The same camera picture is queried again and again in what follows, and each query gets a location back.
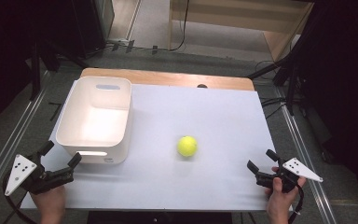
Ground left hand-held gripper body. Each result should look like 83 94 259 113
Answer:
4 148 76 197

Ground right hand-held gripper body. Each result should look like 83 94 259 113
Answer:
255 156 324 194

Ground white plastic storage bin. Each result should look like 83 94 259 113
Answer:
55 76 134 165

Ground yellow tennis ball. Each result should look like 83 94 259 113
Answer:
176 135 199 158

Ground person's right hand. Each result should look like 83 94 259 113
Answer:
265 166 308 213

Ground person's left hand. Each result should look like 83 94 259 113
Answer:
30 185 67 224

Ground black metal stand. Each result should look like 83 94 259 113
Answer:
26 29 62 102

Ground black tripod stand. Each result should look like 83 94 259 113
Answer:
247 52 304 117

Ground black curtain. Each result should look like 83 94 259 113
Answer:
292 0 358 206
0 0 76 134

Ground wooden table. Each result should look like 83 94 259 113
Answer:
79 67 256 92

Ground dark cabinet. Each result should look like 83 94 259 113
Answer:
70 0 116 60

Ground light wooden shelf unit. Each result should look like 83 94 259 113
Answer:
167 0 315 63

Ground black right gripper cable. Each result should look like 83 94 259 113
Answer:
291 184 306 224

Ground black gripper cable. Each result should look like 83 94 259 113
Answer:
1 175 39 224
291 184 306 224

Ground metal floor rail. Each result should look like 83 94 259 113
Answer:
0 70 52 203
273 86 338 224

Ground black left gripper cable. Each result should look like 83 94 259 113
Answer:
1 175 39 224

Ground black floor cables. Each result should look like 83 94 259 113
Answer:
259 96 288 119

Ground dark table frame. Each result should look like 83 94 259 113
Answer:
87 211 233 224

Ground black hanging cable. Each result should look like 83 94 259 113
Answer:
169 0 191 52

